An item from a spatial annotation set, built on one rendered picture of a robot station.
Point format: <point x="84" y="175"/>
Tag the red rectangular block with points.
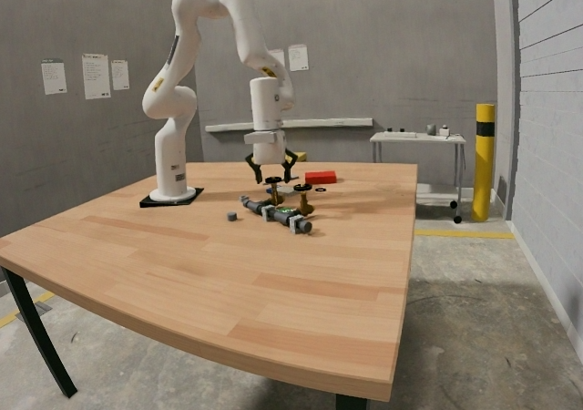
<point x="324" y="177"/>

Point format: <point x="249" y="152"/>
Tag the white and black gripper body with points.
<point x="271" y="153"/>

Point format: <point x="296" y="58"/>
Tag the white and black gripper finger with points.
<point x="288" y="166"/>
<point x="256" y="168"/>

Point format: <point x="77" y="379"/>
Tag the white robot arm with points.
<point x="164" y="100"/>

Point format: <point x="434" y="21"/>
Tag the dark grey pipe with metal clamp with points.
<point x="293" y="218"/>

